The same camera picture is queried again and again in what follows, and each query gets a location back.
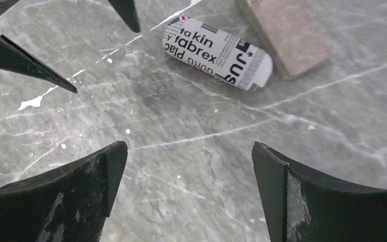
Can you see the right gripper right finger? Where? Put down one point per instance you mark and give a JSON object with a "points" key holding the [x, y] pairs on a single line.
{"points": [[301, 203]]}

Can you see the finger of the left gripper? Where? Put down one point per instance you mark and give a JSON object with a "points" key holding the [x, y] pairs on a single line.
{"points": [[15, 59], [126, 9]]}

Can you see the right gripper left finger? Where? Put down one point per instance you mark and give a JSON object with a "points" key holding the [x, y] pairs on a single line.
{"points": [[68, 203]]}

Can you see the brown glasses case green lining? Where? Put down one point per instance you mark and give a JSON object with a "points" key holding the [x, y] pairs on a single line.
{"points": [[288, 34]]}

